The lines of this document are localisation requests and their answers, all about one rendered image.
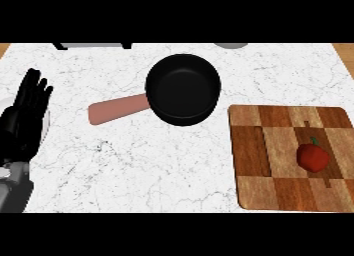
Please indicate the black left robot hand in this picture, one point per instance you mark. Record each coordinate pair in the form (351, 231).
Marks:
(18, 116)

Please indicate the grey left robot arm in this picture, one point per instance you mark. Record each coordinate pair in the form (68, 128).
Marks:
(4, 193)

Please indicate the wooden checkered cutting board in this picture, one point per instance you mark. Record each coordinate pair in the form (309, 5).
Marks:
(284, 160)

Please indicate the grey appliance with black legs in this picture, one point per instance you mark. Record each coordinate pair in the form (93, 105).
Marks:
(92, 45)

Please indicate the grey round object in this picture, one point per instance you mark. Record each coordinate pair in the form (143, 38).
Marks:
(230, 45)

